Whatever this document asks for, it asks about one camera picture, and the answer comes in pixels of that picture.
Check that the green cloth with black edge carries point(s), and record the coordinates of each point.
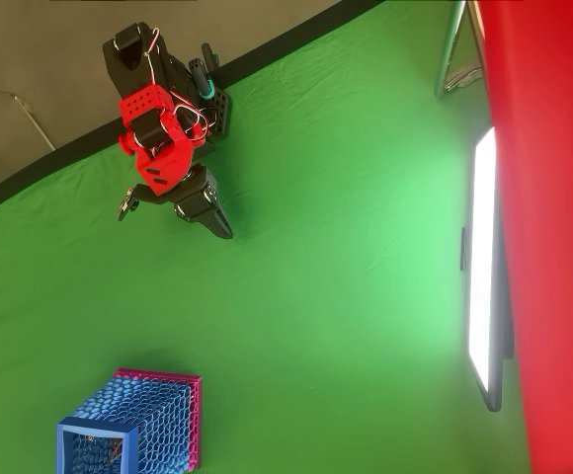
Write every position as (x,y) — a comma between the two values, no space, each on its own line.
(341,247)

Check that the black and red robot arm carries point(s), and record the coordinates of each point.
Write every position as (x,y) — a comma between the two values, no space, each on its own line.
(138,64)

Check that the large red blurred object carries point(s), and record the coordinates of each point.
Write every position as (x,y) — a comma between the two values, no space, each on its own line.
(553,222)

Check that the blue and pink lattice basket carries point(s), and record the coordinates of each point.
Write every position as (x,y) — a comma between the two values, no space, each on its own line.
(153,415)

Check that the thin metal rod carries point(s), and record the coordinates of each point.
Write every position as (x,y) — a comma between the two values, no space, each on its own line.
(34,120)

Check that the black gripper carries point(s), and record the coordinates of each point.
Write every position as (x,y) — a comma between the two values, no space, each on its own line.
(198,199)

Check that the black flat light panel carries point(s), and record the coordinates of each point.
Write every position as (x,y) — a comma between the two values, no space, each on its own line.
(481,247)

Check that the chrome tube stand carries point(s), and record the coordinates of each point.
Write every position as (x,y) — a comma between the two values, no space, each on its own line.
(447,59)

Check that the small wrist camera board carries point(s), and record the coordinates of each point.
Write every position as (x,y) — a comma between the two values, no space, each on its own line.
(127,203)

